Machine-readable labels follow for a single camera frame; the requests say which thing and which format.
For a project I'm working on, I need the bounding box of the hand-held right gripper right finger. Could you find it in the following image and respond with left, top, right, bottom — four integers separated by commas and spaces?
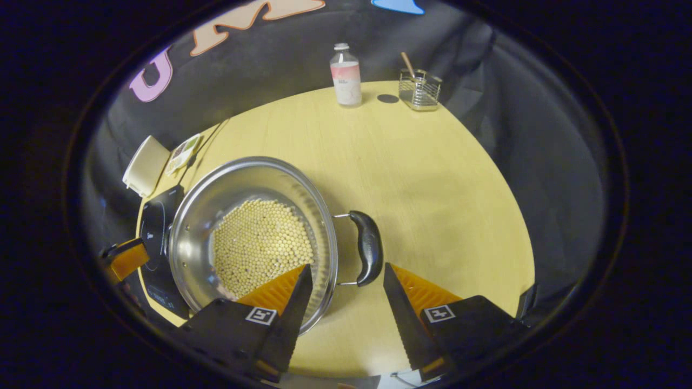
382, 263, 529, 379

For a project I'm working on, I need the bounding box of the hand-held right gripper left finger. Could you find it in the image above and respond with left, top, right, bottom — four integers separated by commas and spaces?
180, 263, 315, 382

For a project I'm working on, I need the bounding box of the black induction cooktop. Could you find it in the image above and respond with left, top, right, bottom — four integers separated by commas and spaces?
138, 185, 191, 319

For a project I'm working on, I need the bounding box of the stainless steel pot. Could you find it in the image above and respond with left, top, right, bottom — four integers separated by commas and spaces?
169, 156, 384, 336

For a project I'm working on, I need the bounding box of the pile of soybeans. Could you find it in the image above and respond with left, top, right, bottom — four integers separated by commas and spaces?
211, 199, 315, 300

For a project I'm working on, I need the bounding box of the white toaster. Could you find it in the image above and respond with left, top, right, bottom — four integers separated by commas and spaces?
122, 135, 171, 198

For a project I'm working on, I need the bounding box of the white divided plate of beans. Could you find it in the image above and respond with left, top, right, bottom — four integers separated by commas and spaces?
165, 133, 202, 176

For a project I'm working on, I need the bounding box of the clear bottle with pink label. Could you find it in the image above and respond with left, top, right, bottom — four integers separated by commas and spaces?
330, 43, 363, 108

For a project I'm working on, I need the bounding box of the black power cable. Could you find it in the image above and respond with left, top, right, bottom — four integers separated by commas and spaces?
187, 122, 230, 169

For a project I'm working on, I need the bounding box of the wire mesh holder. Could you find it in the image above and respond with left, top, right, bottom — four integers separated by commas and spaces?
398, 69, 443, 112

